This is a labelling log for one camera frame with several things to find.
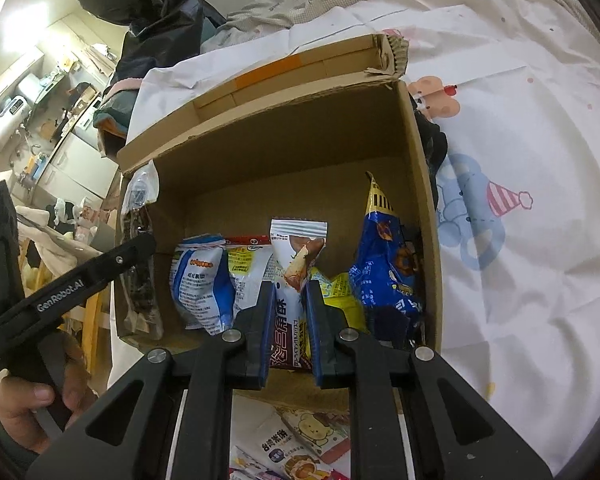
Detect person's left hand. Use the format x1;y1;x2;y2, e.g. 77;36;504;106
0;332;101;461

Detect white water heater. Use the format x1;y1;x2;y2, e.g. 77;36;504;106
0;95;36;153

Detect dark blue yellow-topped packet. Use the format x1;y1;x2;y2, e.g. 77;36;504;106
349;171;426;351

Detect white grey red-edged snack packet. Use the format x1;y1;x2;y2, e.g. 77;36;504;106
225;234;276;311

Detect white printed bed sheet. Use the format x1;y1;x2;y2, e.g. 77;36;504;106
125;0;600;476

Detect white kitchen base cabinet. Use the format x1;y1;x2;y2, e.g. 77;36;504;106
45;130;118;201

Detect red white snack packet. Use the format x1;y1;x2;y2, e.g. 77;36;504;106
260;425;331;480

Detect yellow snack packet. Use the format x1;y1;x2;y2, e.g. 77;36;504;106
310;267;368;333

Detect clear dark seaweed packet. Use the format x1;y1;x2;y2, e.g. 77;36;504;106
120;160;163;338

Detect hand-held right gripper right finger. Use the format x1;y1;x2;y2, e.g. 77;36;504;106
302;280;553;480

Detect blue white snack packet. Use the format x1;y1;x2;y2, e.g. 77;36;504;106
169;234;237;336

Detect floral quilt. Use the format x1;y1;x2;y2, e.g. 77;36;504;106
200;0;481;53

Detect dark cloth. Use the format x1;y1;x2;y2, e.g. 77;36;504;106
415;110;451;201

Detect yellow wooden chair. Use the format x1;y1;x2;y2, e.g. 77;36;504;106
77;240;113;386

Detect yellow bear print packet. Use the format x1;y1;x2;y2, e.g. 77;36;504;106
282;407;351;465

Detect purple pink snack packet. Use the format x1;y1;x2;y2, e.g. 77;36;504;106
230;445;281;480

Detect white brown pastry packet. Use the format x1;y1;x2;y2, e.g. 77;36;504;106
269;217;328;372

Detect teal orange cloth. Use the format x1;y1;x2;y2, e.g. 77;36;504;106
92;80;141;156

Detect large black plastic bag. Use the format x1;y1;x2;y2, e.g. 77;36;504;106
60;0;206;91

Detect brown cardboard box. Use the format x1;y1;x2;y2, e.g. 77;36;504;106
112;34;443;411

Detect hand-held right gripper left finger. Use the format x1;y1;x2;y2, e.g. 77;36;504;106
27;280;278;480

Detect beige hanging clothes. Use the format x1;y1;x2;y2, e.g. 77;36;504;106
17;205;106;291

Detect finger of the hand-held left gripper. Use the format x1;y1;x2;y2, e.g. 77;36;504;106
87;234;158;293

